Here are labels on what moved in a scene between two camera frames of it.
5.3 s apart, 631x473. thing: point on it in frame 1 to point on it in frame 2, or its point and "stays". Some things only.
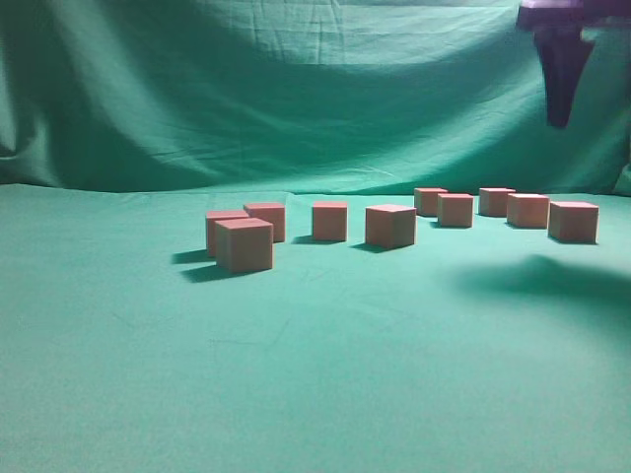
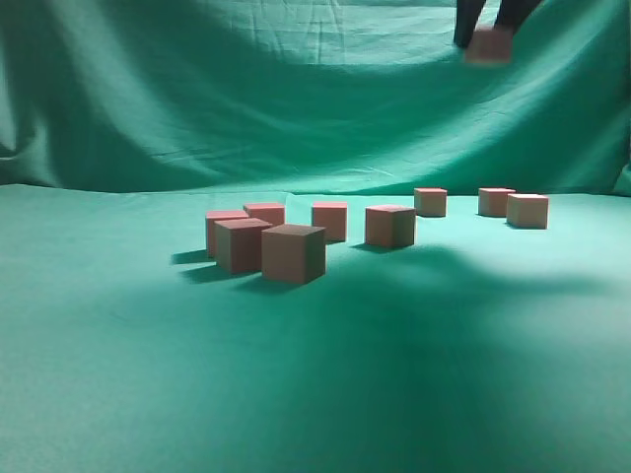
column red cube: x=273 y=213 stays
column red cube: x=573 y=222 to x=293 y=253
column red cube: x=389 y=226 stays
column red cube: x=240 y=243 to x=218 y=216
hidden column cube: x=328 y=221 stays
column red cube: x=244 y=243 stays
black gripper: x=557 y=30 to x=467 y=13
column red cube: x=528 y=211 stays
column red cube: x=426 y=200 stays
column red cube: x=455 y=210 to x=489 y=44
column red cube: x=493 y=201 stays
